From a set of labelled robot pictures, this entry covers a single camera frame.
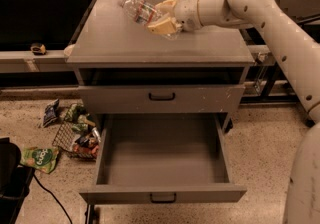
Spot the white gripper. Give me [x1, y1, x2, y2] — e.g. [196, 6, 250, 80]
[147, 0, 202, 35]

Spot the grey drawer cabinet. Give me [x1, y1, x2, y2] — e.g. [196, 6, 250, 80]
[65, 0, 256, 134]

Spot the green snack packet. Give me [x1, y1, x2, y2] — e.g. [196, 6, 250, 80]
[64, 103, 86, 122]

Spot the closed grey upper drawer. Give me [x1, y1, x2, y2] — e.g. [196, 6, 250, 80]
[78, 85, 244, 114]

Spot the green snack bag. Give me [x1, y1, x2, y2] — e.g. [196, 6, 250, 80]
[20, 147, 59, 174]

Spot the dark blue snack bag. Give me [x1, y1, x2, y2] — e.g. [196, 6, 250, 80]
[43, 99, 59, 127]

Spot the open grey middle drawer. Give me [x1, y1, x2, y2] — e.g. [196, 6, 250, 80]
[80, 114, 246, 205]

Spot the black tray stand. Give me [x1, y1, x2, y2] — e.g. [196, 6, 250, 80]
[259, 0, 320, 102]

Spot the black wire basket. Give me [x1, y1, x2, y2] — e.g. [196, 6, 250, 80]
[52, 121, 98, 159]

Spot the black cable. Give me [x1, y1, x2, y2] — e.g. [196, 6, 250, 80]
[32, 173, 74, 224]

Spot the clear plastic water bottle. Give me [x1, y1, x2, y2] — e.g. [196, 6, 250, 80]
[118, 0, 182, 40]

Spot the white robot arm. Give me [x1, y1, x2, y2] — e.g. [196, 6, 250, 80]
[147, 0, 320, 224]

